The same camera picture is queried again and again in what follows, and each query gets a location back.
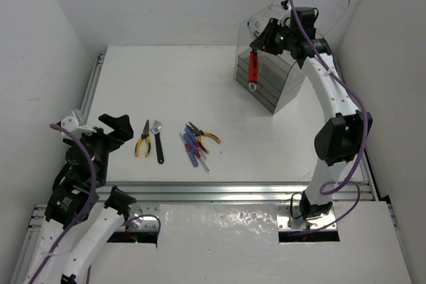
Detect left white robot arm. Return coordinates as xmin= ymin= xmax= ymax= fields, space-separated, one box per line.
xmin=25 ymin=112 xmax=136 ymax=283

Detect small blue screwdriver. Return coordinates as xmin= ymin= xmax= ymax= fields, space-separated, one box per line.
xmin=182 ymin=125 xmax=205 ymax=159

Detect black handled adjustable wrench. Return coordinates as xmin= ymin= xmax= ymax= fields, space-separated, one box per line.
xmin=151 ymin=120 xmax=164 ymax=164

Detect yellow combination pliers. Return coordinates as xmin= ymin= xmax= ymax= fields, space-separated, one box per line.
xmin=134 ymin=119 xmax=152 ymax=158

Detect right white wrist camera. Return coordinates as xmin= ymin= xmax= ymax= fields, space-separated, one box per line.
xmin=278 ymin=0 xmax=292 ymax=26

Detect red handled adjustable wrench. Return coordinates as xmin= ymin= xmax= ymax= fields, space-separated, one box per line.
xmin=247 ymin=18 xmax=260 ymax=92

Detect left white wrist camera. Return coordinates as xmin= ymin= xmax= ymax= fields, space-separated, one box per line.
xmin=59 ymin=109 xmax=96 ymax=138

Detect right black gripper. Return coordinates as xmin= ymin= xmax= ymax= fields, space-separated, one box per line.
xmin=251 ymin=17 xmax=297 ymax=55

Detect clear plastic drawer container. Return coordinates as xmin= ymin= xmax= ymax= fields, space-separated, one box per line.
xmin=234 ymin=0 xmax=350 ymax=114

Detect purple cable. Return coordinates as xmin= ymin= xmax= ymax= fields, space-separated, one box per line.
xmin=286 ymin=0 xmax=369 ymax=230
xmin=28 ymin=123 xmax=161 ymax=284

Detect aluminium table frame rail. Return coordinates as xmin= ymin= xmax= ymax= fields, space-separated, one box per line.
xmin=13 ymin=47 xmax=400 ymax=278

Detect yellow needle nose pliers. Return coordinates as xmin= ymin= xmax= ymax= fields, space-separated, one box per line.
xmin=189 ymin=122 xmax=222 ymax=154

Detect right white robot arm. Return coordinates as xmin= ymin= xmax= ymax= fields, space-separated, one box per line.
xmin=246 ymin=6 xmax=373 ymax=221

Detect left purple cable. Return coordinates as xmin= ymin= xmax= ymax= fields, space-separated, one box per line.
xmin=28 ymin=123 xmax=161 ymax=284

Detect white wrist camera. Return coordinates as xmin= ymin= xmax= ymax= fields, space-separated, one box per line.
xmin=278 ymin=0 xmax=292 ymax=26
xmin=59 ymin=109 xmax=96 ymax=138

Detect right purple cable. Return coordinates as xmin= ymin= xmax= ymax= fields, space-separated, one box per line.
xmin=286 ymin=0 xmax=369 ymax=230

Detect large blue screwdriver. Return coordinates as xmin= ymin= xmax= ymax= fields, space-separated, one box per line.
xmin=181 ymin=133 xmax=210 ymax=173

